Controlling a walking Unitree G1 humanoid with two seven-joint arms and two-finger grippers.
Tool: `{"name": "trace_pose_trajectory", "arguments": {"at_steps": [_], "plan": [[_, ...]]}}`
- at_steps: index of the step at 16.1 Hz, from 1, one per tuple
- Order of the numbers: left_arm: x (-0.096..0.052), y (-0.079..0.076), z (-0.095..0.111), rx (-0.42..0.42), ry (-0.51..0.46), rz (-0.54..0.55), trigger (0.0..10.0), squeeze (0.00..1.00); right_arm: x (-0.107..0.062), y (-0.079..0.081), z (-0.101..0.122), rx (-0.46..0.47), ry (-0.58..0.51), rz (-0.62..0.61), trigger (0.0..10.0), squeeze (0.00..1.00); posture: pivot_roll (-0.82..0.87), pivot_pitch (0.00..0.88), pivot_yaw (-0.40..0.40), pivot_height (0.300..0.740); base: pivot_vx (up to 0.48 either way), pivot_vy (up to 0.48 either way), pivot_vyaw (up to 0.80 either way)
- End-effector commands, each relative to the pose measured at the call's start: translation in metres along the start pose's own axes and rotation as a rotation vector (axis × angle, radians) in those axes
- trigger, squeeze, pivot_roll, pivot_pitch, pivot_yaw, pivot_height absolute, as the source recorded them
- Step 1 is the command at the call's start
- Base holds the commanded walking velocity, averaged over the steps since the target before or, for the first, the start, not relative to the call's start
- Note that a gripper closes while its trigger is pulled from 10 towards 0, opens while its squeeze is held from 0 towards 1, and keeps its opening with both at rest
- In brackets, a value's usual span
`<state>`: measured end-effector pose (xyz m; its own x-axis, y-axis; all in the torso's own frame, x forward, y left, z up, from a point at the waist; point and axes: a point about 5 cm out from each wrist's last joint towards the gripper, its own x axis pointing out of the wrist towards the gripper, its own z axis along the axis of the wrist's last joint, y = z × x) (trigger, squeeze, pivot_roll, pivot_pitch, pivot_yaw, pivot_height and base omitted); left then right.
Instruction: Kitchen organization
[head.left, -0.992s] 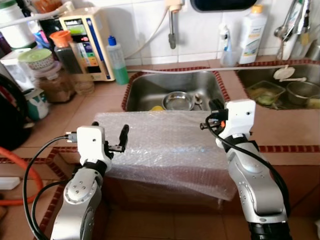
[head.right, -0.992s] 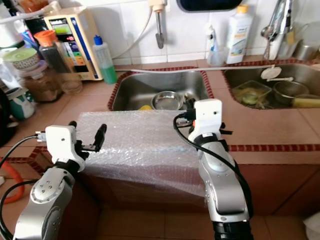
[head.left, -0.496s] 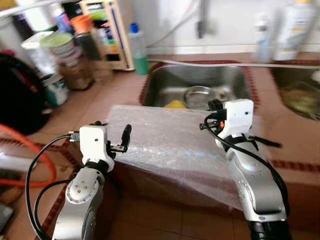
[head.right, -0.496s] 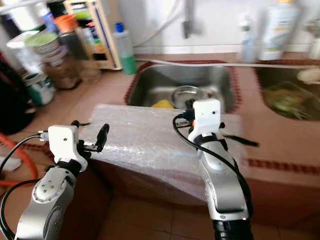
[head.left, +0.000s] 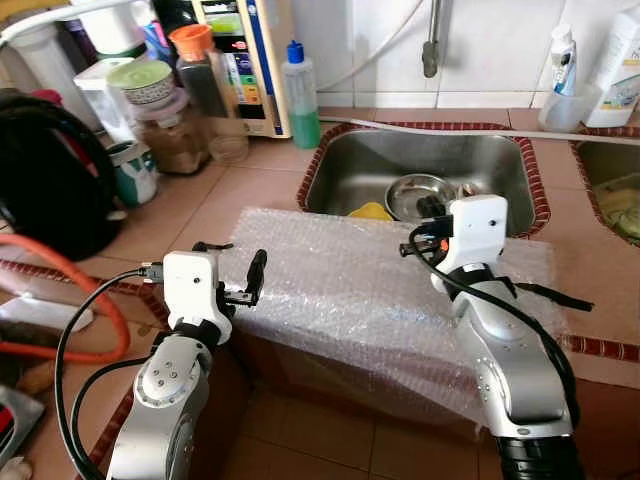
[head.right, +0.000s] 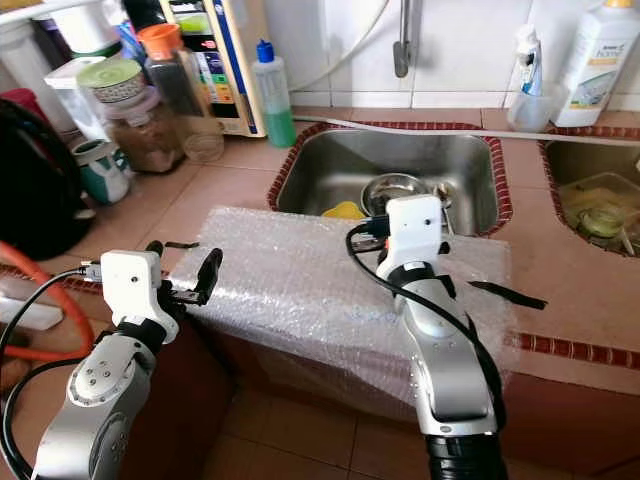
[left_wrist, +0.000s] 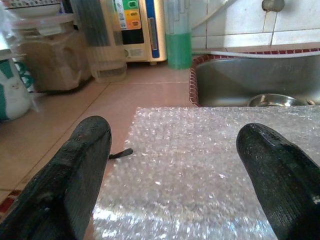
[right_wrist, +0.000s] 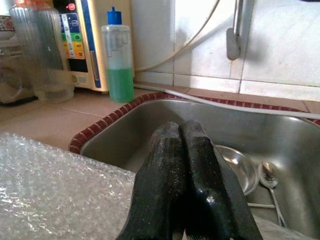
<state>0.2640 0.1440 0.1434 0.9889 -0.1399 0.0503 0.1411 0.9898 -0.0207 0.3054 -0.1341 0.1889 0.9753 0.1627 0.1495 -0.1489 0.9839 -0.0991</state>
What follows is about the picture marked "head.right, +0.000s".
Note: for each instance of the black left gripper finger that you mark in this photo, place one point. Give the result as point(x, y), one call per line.
point(172, 246)
point(211, 276)

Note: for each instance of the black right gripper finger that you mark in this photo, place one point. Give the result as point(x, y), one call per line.
point(377, 211)

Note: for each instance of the stainless steel bowl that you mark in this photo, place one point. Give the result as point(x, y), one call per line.
point(390, 188)

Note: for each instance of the yellow plastic bowl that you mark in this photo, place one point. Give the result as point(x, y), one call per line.
point(345, 211)

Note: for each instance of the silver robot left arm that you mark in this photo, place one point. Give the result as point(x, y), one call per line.
point(95, 400)

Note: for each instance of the clear bubble wrap sheet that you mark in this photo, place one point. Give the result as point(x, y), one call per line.
point(300, 290)

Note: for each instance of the green and white mug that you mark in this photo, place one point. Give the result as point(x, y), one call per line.
point(105, 175)

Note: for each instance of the jar of brown powder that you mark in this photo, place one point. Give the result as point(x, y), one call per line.
point(145, 140)

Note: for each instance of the black round appliance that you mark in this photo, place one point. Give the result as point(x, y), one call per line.
point(40, 185)

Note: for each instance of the green soap bottle blue cap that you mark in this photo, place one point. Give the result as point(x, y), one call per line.
point(274, 105)

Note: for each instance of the clear jar orange lid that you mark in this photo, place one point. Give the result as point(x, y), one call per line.
point(175, 95)

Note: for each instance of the white flat plastic board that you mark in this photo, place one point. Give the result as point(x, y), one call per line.
point(30, 313)

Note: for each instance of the patterned container green lid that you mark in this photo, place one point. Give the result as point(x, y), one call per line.
point(115, 82)

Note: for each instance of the clear white plastic container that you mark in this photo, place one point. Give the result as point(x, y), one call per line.
point(72, 95)

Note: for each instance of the clear plastic cup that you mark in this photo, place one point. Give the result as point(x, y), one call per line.
point(530, 108)

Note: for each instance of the dish-filled stainless sink basin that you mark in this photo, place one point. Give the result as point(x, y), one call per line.
point(560, 165)

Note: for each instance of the beige water ionizer appliance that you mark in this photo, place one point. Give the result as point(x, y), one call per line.
point(235, 60)

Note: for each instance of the clear glass food container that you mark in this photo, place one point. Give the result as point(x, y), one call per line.
point(600, 195)

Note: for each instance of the small green cup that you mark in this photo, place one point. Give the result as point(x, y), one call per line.
point(603, 222)

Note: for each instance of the white water filter cartridge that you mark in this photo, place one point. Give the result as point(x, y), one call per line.
point(85, 25)

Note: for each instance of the large white detergent bottle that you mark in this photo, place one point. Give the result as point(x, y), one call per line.
point(595, 65)

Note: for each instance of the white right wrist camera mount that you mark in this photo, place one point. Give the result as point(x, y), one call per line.
point(415, 225)

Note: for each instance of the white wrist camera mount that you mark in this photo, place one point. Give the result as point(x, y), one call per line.
point(415, 225)
point(140, 285)

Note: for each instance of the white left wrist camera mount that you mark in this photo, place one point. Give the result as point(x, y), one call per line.
point(140, 285)

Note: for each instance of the wall faucet with beige diverter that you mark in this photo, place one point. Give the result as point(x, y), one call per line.
point(403, 45)

